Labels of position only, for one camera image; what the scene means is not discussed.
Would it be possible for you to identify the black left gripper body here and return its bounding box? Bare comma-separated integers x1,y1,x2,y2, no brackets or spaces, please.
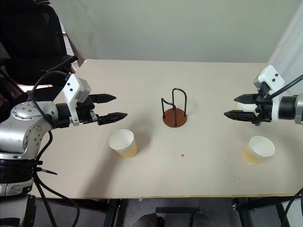
75,94,99,125

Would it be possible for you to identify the brown base wire rack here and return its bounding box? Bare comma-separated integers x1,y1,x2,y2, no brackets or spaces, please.
160,87,188,128

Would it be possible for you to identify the black office chair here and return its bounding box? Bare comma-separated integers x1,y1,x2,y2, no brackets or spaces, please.
0,0,79,86

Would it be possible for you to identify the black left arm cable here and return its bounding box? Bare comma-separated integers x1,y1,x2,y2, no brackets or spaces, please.
27,70,80,227

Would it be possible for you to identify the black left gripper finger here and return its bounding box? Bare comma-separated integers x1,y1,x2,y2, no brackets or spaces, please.
91,93,117,104
96,112,128,126

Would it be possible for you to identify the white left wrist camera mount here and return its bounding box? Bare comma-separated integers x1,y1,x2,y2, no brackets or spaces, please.
62,74,92,126

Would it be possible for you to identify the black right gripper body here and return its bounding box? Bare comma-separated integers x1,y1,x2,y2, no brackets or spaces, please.
252,87,273,127

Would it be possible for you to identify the black cable tie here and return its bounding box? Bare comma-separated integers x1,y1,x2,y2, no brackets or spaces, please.
35,166,58,176

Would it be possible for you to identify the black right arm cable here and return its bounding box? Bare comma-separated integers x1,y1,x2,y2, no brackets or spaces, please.
269,74,303,99

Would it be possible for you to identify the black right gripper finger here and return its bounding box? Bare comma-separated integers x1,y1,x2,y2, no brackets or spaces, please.
233,93,258,105
223,110,258,125

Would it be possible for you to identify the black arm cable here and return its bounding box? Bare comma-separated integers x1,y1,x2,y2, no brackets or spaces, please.
269,74,303,99
27,70,80,227

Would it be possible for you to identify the dark rounded shape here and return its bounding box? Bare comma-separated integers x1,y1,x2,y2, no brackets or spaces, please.
136,212,164,227
191,211,212,227

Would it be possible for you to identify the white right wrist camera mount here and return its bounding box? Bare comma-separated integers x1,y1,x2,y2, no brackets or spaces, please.
253,65,285,122

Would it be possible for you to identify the white translucent curtain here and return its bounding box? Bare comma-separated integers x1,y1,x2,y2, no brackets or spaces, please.
267,0,303,70

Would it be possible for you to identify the yellow ribbed paper cup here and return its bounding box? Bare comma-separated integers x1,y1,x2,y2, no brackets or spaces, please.
108,129,138,158
243,135,276,165

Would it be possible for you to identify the black hanging cable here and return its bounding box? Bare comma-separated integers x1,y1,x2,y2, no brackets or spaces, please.
283,186,303,227

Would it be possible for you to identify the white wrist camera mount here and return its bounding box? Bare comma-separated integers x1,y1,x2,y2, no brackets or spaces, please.
253,65,285,122
62,74,92,126

